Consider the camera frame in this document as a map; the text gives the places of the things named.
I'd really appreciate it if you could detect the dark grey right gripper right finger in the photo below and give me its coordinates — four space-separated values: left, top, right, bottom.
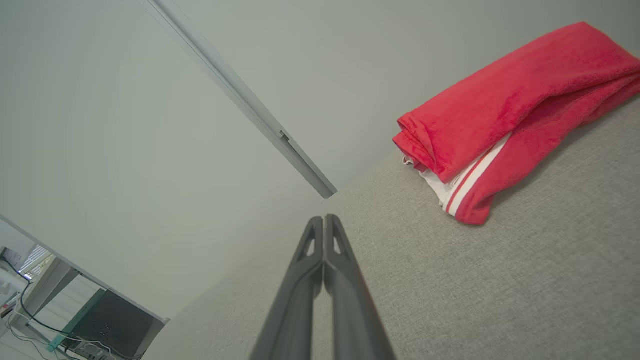
324 214 397 360

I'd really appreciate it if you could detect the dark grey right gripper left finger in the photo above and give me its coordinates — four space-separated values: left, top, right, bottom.
248 215 325 360

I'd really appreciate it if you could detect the red shirt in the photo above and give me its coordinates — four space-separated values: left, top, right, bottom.
392 21 640 226

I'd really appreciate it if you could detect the black computer case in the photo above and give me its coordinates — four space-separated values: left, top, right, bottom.
50 289 157 359

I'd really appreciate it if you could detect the grey desk leg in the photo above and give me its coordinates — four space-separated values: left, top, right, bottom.
22 257 81 314

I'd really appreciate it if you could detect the grey metal partition rail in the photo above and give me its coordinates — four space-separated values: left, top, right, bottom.
137 0 338 200

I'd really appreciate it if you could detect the black floor cable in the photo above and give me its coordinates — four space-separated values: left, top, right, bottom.
0 256 81 341

